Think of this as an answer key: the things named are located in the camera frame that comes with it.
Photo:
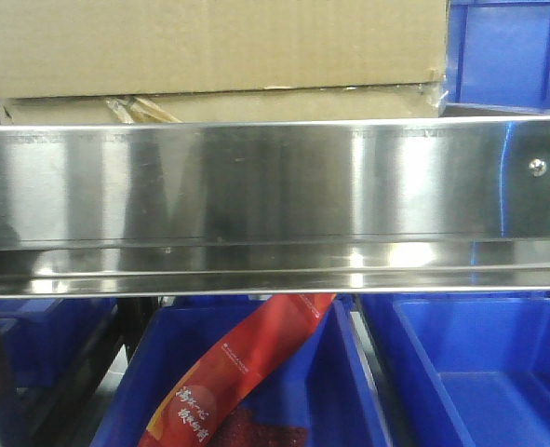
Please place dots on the brown cardboard carton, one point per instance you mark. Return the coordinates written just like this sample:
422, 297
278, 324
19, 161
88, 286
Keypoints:
97, 62

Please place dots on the silver shelf screw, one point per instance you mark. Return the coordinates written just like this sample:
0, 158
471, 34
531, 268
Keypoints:
537, 167

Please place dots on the blue bin lower middle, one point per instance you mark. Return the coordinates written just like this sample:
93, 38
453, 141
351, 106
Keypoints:
321, 396

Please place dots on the blue bin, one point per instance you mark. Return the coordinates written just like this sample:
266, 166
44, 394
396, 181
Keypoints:
469, 369
321, 396
499, 53
43, 336

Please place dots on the red snack bag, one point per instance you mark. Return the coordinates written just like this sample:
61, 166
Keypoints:
194, 409

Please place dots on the blue bin lower right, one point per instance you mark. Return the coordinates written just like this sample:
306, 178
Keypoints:
469, 369

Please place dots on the blue bin lower left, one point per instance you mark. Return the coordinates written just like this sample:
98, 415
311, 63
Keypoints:
43, 336

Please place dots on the blue bin upper right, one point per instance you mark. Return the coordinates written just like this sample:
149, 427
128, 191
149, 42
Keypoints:
499, 53

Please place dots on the stainless steel shelf rail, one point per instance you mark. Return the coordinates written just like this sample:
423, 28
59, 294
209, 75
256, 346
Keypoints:
444, 204

